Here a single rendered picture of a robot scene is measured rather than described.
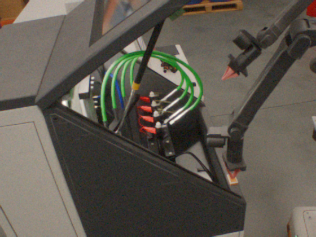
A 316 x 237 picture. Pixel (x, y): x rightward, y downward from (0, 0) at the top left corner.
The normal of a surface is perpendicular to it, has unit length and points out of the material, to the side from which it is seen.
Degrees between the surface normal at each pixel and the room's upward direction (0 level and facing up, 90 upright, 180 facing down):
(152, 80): 90
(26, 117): 90
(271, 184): 0
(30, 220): 90
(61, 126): 90
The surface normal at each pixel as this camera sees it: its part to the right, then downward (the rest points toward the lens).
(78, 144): 0.13, 0.55
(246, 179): -0.09, -0.82
